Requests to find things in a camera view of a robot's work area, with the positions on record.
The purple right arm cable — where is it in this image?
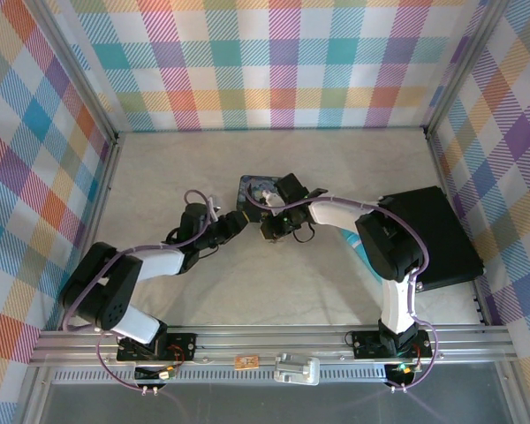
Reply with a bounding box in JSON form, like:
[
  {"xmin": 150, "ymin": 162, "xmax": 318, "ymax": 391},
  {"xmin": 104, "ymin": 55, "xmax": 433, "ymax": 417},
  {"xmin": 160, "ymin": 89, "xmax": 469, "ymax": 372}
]
[{"xmin": 245, "ymin": 183, "xmax": 438, "ymax": 392}]

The aluminium front frame rail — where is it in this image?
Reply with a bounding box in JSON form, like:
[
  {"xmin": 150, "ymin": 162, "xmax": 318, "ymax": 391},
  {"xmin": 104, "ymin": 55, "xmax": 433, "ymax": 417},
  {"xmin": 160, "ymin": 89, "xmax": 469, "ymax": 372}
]
[{"xmin": 28, "ymin": 324, "xmax": 518, "ymax": 367}]

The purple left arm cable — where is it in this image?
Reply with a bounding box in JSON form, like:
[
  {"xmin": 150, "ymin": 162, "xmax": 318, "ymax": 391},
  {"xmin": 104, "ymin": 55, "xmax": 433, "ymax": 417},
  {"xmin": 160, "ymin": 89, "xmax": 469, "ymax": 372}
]
[{"xmin": 60, "ymin": 188, "xmax": 217, "ymax": 394}]

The plaid cloth backdrop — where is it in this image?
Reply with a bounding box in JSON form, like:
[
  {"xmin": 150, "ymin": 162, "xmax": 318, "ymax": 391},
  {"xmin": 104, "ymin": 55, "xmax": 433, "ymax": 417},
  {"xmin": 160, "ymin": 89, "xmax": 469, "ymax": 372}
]
[
  {"xmin": 48, "ymin": 0, "xmax": 485, "ymax": 133},
  {"xmin": 428, "ymin": 0, "xmax": 530, "ymax": 424},
  {"xmin": 0, "ymin": 0, "xmax": 116, "ymax": 424}
]

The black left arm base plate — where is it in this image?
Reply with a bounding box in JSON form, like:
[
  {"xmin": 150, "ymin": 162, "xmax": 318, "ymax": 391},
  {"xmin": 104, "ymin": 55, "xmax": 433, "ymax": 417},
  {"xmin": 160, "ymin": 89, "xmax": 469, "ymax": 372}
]
[{"xmin": 116, "ymin": 331, "xmax": 199, "ymax": 361}]

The black case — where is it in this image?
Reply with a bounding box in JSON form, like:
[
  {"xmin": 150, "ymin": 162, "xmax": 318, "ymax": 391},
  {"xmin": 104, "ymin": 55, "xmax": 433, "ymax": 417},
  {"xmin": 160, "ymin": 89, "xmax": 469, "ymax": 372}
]
[{"xmin": 377, "ymin": 185, "xmax": 487, "ymax": 292}]

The thin black cable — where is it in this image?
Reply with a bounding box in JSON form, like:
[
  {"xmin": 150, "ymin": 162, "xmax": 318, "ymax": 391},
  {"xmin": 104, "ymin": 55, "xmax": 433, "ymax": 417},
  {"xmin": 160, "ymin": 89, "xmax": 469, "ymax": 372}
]
[{"xmin": 291, "ymin": 222, "xmax": 318, "ymax": 244}]

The teal bottle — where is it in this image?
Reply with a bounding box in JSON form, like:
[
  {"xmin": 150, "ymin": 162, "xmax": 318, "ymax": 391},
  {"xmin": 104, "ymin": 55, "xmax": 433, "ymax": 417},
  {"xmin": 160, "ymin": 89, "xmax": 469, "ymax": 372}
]
[{"xmin": 338, "ymin": 227, "xmax": 381, "ymax": 280}]

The perforated metal cable duct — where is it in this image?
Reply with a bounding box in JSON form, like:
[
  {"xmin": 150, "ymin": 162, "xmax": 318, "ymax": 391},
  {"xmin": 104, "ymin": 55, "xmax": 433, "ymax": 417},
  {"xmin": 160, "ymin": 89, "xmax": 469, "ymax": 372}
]
[{"xmin": 52, "ymin": 367, "xmax": 428, "ymax": 385}]

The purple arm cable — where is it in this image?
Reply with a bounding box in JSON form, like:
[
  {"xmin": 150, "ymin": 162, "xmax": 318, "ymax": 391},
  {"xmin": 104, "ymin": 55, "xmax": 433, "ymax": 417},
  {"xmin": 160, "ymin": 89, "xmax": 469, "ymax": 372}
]
[
  {"xmin": 245, "ymin": 183, "xmax": 438, "ymax": 392},
  {"xmin": 60, "ymin": 188, "xmax": 217, "ymax": 394}
]

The aluminium upright frame post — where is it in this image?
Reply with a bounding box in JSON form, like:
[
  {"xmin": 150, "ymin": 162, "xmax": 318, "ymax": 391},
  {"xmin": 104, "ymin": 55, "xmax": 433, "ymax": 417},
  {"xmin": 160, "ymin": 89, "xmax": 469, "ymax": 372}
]
[
  {"xmin": 28, "ymin": 0, "xmax": 121, "ymax": 140},
  {"xmin": 422, "ymin": 0, "xmax": 511, "ymax": 139}
]

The silver metal bracket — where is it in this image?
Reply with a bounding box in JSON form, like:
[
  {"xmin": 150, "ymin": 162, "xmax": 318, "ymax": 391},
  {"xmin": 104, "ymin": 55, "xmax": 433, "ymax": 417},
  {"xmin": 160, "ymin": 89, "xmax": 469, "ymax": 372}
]
[{"xmin": 273, "ymin": 352, "xmax": 322, "ymax": 386}]

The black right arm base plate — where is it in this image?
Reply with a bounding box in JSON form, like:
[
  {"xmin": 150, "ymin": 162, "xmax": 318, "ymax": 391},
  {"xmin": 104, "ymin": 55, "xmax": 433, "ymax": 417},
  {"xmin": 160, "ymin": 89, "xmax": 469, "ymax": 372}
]
[{"xmin": 351, "ymin": 329, "xmax": 434, "ymax": 359}]

